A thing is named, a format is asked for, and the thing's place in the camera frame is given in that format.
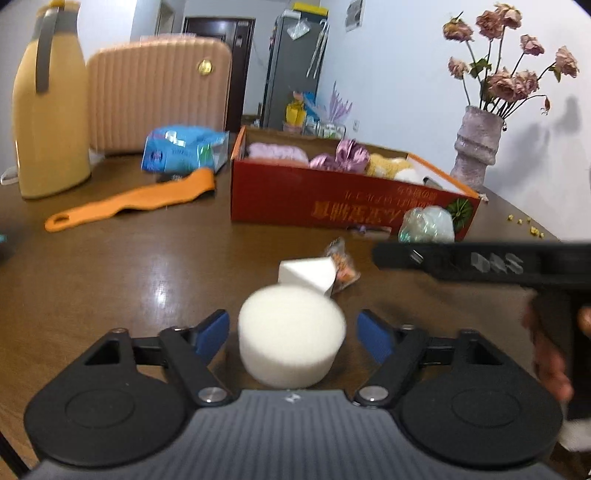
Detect pink textured vase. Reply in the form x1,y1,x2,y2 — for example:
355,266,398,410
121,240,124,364
450,105,505,193

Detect scattered yellow crumbs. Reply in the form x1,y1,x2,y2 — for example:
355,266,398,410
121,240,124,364
506,213,546,238

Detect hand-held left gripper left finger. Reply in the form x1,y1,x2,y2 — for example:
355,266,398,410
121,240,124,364
83,309,233,408

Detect red cardboard box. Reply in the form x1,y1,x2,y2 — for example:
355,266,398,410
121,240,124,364
230,126,482,243

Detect bunch of dried pink roses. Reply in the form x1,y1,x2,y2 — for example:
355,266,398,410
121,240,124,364
442,2,580,121

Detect clear bag of cotton pads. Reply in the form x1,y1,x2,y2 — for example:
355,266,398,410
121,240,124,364
398,206,455,244

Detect white folded umbrella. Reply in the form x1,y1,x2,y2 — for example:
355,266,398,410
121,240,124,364
307,18,331,79

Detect person's right hand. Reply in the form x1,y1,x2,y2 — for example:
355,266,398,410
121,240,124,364
524,298,574,402

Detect yellow thermos jug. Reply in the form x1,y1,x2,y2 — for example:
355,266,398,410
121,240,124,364
11,0,92,200

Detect white round sponge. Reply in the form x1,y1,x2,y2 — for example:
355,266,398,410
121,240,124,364
238,285,347,388

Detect dark brown door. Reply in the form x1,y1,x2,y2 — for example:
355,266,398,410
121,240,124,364
183,17,256,132

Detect orange plastic handle tool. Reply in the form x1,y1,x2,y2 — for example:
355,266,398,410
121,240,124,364
45,167,217,233

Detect white wedge sponge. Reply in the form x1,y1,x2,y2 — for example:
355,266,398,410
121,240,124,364
278,257,338,301

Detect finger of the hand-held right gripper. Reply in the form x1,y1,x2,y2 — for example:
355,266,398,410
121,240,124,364
372,241,455,279

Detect blue and green plastic packet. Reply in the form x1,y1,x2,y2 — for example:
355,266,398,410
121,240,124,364
141,126,230,175

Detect peach ribbed suitcase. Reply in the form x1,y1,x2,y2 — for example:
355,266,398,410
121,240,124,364
86,37,233,155

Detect yellow and white plush toy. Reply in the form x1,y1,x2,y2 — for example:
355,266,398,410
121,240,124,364
365,154,430,185

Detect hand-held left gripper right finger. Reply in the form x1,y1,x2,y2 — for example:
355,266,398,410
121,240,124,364
353,309,506,410

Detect grey refrigerator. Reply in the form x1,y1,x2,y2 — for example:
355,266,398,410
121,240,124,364
261,11,331,132

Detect pink towel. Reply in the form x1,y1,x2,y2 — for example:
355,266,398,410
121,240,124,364
248,142,309,164

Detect orange snack packet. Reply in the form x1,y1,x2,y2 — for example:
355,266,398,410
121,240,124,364
323,237,362,294

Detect wall poster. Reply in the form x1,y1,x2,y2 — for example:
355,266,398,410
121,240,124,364
345,0,365,32

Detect storage cart with bottles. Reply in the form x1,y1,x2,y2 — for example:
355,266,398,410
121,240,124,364
281,83,354,139

